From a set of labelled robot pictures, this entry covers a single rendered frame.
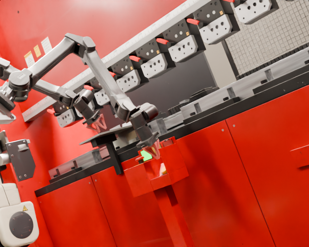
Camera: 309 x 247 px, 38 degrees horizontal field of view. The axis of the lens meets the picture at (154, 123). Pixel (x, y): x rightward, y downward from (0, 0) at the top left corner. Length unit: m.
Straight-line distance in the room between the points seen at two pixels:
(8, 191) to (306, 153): 1.14
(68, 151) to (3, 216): 1.57
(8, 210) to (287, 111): 1.13
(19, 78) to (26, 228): 0.58
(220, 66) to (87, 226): 2.31
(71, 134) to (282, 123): 1.91
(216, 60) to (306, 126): 2.77
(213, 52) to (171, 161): 2.74
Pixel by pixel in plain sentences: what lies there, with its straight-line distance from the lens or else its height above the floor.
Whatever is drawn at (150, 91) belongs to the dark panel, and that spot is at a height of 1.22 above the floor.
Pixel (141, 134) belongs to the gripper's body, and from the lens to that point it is 1.81.
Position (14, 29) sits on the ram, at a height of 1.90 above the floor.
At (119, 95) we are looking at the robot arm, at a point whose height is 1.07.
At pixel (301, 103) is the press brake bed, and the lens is 1.77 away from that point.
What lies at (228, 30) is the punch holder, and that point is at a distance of 2.00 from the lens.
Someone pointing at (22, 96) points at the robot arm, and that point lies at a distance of 1.86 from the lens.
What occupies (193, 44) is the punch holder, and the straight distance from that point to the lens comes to 2.10.
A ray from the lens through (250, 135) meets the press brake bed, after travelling 1.88.
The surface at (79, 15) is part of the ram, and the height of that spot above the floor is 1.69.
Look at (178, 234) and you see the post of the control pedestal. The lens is 1.90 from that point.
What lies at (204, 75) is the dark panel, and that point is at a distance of 2.74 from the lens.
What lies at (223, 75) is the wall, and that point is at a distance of 4.43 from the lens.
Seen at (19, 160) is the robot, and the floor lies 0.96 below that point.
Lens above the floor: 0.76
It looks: 5 degrees up
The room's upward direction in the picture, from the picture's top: 21 degrees counter-clockwise
